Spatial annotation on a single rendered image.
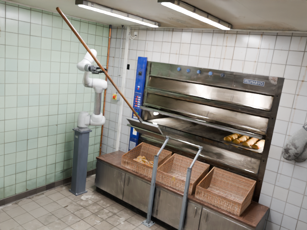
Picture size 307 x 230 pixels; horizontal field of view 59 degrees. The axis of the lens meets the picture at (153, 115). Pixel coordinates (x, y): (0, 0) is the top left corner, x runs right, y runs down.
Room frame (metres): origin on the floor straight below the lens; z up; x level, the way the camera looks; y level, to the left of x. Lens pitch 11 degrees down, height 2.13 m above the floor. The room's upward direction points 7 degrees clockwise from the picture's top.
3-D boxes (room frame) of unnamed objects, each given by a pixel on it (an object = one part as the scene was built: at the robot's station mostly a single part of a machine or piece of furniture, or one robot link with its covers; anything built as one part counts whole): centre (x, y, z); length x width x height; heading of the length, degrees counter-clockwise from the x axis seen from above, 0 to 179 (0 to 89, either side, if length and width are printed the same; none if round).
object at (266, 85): (3.66, -0.62, 1.99); 1.80 x 0.08 x 0.21; 55
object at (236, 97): (3.64, -0.60, 1.80); 1.79 x 0.11 x 0.19; 55
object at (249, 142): (3.66, -1.33, 1.21); 0.61 x 0.48 x 0.06; 145
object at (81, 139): (3.89, 1.02, 0.50); 0.21 x 0.21 x 1.00; 51
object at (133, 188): (3.47, -0.35, 0.29); 2.42 x 0.56 x 0.58; 55
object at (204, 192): (3.05, -0.96, 0.72); 0.56 x 0.49 x 0.28; 55
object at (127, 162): (3.75, 0.02, 0.72); 0.56 x 0.49 x 0.28; 56
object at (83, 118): (3.89, 1.01, 1.17); 0.18 x 0.16 x 0.22; 100
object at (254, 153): (3.66, -0.62, 1.16); 1.80 x 0.06 x 0.04; 55
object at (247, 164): (3.64, -0.60, 1.02); 1.79 x 0.11 x 0.19; 55
